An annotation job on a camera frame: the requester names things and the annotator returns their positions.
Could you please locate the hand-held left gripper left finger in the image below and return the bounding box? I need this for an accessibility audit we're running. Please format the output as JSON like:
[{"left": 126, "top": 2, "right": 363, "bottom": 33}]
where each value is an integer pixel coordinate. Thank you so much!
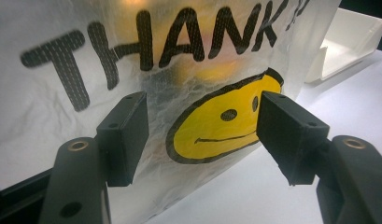
[{"left": 95, "top": 91, "right": 149, "bottom": 188}]

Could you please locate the white plastic bin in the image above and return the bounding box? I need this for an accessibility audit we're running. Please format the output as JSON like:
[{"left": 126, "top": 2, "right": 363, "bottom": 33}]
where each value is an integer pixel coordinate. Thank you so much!
[{"left": 304, "top": 7, "right": 382, "bottom": 84}]

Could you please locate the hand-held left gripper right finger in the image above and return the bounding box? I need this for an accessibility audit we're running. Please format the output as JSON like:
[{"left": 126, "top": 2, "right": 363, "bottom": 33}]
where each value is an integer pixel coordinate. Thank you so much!
[{"left": 256, "top": 91, "right": 331, "bottom": 187}]

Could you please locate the white paper table cover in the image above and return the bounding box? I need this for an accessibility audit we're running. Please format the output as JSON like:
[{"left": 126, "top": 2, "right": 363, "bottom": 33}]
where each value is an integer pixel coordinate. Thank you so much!
[{"left": 145, "top": 49, "right": 382, "bottom": 224}]

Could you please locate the clear smiley print plastic bag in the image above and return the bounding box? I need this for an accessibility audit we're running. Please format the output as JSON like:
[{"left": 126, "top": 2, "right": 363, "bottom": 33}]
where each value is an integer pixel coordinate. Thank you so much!
[{"left": 0, "top": 0, "right": 342, "bottom": 224}]

